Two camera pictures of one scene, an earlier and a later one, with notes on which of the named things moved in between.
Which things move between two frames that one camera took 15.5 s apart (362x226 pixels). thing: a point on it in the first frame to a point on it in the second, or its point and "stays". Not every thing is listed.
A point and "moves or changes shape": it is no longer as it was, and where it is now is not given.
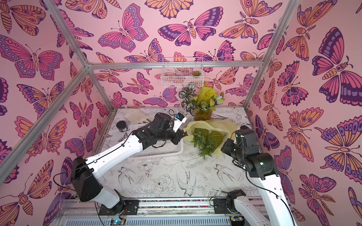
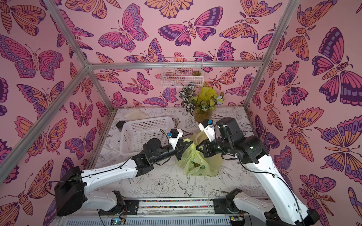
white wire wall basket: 182,72 stays
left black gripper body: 169,134 to 165,152
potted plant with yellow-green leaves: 201,104 stays
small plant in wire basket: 196,73 stays
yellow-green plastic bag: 229,131 moves or changes shape
